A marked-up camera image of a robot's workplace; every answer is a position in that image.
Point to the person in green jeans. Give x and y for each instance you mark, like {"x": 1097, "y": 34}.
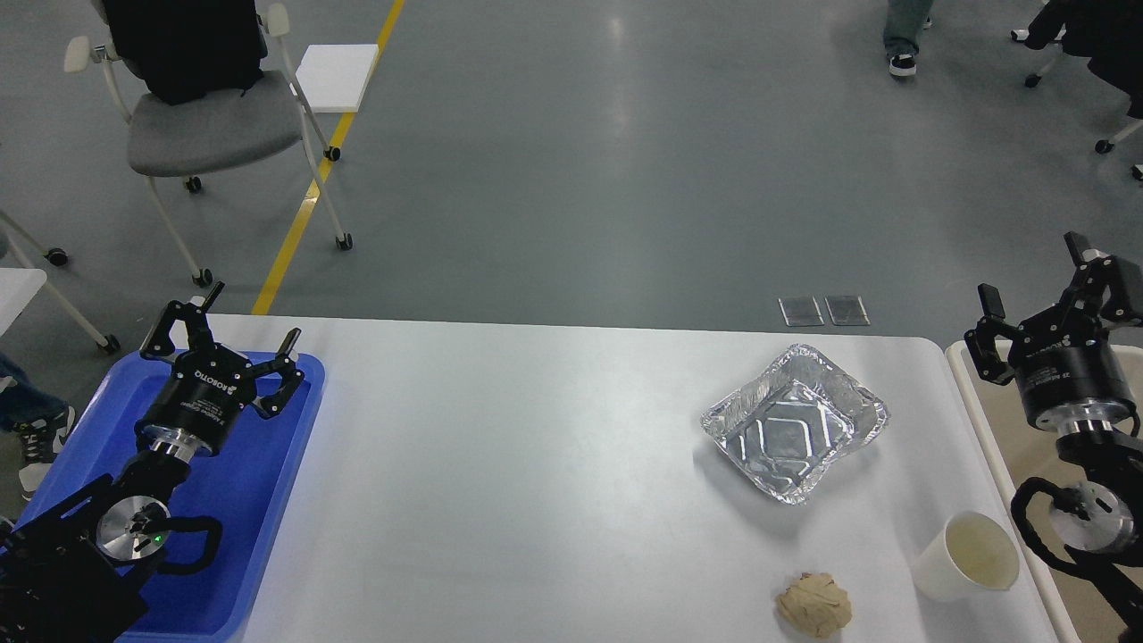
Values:
{"x": 905, "y": 21}

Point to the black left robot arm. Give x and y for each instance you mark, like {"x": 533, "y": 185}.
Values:
{"x": 76, "y": 572}

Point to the right metal floor plate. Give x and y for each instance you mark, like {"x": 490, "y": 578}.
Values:
{"x": 847, "y": 311}

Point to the seated person blue jeans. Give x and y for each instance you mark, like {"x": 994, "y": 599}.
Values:
{"x": 42, "y": 422}

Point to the black jacket on chair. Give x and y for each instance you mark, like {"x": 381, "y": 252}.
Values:
{"x": 184, "y": 50}

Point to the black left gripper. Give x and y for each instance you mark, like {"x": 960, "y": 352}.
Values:
{"x": 198, "y": 398}

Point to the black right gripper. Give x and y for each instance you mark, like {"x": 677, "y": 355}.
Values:
{"x": 1063, "y": 357}

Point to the white paper cup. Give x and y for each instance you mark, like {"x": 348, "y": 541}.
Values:
{"x": 970, "y": 555}

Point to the left metal floor plate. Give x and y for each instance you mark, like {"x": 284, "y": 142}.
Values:
{"x": 801, "y": 311}

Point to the blue plastic tray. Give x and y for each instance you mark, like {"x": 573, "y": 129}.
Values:
{"x": 246, "y": 487}

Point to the metal floor plate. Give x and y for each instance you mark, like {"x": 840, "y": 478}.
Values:
{"x": 801, "y": 311}
{"x": 847, "y": 311}

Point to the aluminium foil tray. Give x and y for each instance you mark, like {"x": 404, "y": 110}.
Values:
{"x": 786, "y": 427}

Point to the grey office chair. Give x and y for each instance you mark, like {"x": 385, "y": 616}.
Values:
{"x": 226, "y": 129}

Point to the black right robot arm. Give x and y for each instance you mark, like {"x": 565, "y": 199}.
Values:
{"x": 1089, "y": 530}

